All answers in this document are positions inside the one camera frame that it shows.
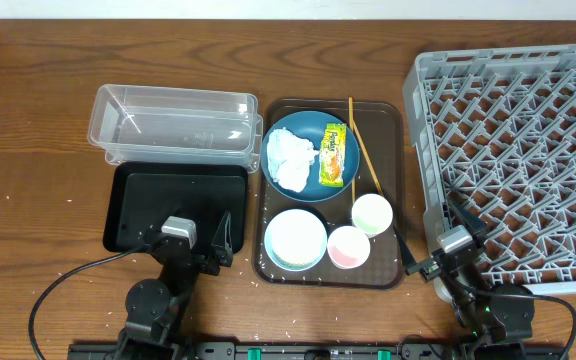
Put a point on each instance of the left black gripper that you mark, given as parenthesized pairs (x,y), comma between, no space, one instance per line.
(217,257)

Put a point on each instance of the black plastic tray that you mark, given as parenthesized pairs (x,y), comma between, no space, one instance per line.
(144,195)

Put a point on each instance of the white cup pink inside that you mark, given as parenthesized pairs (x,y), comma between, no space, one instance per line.
(348,247)

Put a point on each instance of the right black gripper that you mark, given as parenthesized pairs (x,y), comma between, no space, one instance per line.
(432,266)

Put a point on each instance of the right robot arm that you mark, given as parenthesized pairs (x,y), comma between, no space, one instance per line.
(500,317)

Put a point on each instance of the blue plate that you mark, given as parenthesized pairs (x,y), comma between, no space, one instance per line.
(311,125)

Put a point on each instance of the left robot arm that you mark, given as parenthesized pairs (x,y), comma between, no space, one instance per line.
(155,307)

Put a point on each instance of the clear plastic bin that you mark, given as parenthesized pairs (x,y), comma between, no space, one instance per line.
(176,125)

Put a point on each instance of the light blue rice bowl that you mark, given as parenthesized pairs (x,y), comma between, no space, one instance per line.
(295,240)

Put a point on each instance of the brown serving tray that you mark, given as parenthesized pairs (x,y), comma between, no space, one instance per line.
(381,127)

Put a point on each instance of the white tissue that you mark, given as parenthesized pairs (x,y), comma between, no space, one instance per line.
(289,159)

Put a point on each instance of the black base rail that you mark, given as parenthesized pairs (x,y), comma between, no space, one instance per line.
(231,351)

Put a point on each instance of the white cup green inside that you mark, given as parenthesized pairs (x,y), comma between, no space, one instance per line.
(372,214)

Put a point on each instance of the grey dishwasher rack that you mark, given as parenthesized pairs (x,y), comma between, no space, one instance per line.
(495,130)

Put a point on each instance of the yellow green snack wrapper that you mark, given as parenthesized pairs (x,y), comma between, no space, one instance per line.
(332,155)

